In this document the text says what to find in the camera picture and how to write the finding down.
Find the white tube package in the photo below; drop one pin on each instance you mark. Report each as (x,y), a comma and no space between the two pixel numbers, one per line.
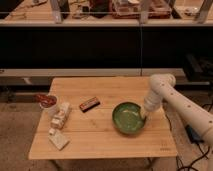
(59,119)

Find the background shelf unit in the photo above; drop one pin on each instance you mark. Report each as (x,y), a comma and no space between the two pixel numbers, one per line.
(107,13)

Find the black foot pedal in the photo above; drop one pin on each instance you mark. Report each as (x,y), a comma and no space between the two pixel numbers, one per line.
(192,135)

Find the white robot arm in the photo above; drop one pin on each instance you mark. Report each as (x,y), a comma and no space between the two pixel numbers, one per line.
(161,86)

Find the wooden table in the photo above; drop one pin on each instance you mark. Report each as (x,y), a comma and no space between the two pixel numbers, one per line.
(95,144)

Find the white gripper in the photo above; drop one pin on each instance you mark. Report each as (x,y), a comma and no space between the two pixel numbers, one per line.
(152,102)

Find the white cup with red lid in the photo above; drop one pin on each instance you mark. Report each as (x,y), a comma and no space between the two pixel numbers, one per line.
(48,103)

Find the green ceramic bowl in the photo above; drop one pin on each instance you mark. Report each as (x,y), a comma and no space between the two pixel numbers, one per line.
(127,119)

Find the brown chocolate bar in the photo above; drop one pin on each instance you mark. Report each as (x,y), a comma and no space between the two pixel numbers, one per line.
(87,105)

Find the dark box on right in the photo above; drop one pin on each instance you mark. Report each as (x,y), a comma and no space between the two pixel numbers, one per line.
(198,68)

